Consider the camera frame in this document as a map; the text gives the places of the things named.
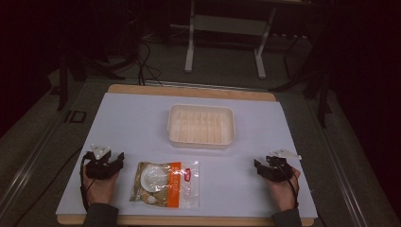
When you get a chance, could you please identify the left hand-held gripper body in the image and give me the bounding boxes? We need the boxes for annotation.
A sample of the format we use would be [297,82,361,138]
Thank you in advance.
[85,144,123,181]

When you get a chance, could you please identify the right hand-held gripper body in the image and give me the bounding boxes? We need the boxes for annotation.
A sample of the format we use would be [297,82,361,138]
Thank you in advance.
[260,148,303,183]

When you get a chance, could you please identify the person's left hand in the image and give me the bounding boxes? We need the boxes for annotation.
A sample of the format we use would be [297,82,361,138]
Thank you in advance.
[82,166,120,206]

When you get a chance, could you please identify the person's right hand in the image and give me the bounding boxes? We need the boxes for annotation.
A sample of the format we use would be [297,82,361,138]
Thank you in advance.
[267,166,302,213]

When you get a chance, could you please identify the white table mat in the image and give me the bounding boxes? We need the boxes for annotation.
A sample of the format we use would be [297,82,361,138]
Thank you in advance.
[55,92,319,219]

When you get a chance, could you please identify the black floor plate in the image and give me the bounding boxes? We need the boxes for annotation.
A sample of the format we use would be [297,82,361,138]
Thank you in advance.
[63,110,88,124]

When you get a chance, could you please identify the clear orange snack packet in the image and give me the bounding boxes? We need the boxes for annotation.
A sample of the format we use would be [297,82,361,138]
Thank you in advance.
[129,161,201,210]

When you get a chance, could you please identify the white plastic tray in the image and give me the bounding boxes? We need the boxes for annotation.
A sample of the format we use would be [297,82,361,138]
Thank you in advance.
[166,103,236,150]

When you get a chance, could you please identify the black metal stand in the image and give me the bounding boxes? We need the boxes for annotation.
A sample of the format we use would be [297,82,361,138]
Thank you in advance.
[56,37,127,112]
[270,27,334,130]

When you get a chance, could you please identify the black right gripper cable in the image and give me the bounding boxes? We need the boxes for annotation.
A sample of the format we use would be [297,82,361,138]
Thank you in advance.
[283,166,300,209]

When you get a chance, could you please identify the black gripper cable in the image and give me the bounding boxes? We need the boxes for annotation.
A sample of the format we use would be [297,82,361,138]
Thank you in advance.
[79,153,96,213]
[283,166,300,209]

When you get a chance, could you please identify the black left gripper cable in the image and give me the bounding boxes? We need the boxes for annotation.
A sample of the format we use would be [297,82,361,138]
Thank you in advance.
[79,153,96,213]

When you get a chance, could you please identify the aluminium floor rail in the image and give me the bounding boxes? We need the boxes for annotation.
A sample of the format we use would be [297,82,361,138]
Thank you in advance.
[0,116,65,218]
[306,91,372,227]

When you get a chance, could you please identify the black floor cables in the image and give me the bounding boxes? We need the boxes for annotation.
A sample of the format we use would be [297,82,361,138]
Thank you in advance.
[134,39,164,88]

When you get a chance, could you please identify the white metal desk frame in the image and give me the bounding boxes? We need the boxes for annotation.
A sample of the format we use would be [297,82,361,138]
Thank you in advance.
[183,0,279,80]

